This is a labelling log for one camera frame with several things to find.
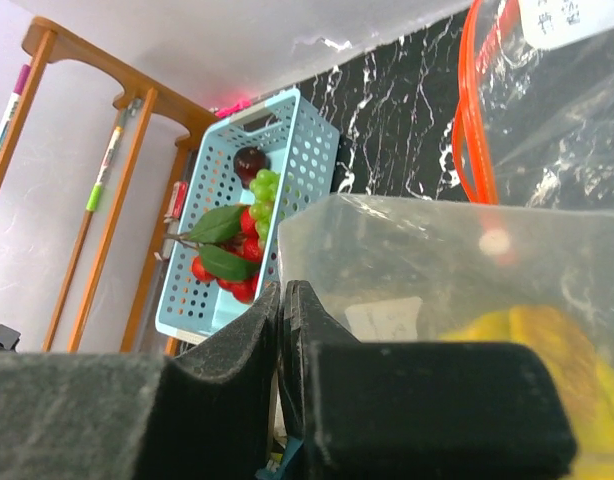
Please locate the blue zip clear bag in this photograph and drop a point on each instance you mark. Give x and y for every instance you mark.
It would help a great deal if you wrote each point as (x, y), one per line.
(394, 270)

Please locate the red zip clear bag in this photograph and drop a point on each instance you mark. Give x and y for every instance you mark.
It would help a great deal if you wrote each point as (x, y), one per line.
(534, 124)

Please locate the pink white marker pen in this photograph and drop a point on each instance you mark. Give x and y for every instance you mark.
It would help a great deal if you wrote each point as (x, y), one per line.
(13, 101)

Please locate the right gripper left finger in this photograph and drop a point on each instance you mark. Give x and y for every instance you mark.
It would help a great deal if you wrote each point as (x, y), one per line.
(204, 414)

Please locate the dark red fake plum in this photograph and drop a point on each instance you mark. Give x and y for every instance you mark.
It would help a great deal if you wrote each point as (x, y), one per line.
(247, 162)

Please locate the light blue plastic basket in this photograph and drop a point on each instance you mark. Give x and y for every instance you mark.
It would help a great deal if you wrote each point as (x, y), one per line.
(300, 146)

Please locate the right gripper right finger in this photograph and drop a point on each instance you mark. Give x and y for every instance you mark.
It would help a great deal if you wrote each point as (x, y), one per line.
(415, 410)

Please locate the small red white box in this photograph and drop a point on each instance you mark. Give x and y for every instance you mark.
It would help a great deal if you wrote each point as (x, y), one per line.
(177, 199)

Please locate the orange wooden rack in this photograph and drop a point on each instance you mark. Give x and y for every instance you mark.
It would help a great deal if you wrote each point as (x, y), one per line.
(47, 42)

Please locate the green white marker pen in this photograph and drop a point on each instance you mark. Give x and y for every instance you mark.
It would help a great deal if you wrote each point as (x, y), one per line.
(107, 159)

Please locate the red fake strawberries bunch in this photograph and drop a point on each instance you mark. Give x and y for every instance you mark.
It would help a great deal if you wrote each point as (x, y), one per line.
(227, 251)

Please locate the green fake grapes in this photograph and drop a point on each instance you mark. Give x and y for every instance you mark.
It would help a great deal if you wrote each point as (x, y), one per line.
(264, 188)

